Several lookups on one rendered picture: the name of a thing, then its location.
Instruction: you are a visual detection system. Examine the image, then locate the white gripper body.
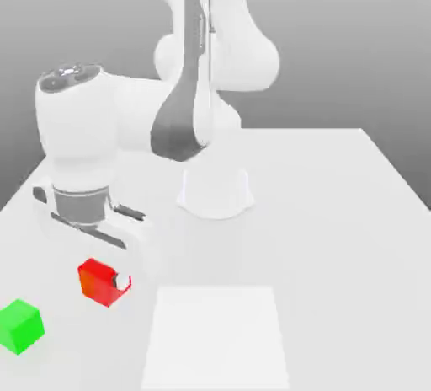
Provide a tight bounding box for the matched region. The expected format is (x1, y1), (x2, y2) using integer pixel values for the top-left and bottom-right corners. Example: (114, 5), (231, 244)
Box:
(39, 209), (153, 265)

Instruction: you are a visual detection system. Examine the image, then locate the small red cube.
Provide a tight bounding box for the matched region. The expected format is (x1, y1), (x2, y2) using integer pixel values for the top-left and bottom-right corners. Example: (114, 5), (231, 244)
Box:
(77, 257), (133, 308)

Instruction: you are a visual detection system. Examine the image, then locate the small green cube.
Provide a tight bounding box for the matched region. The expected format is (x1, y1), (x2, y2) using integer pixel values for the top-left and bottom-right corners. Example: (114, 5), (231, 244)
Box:
(0, 298), (46, 356)

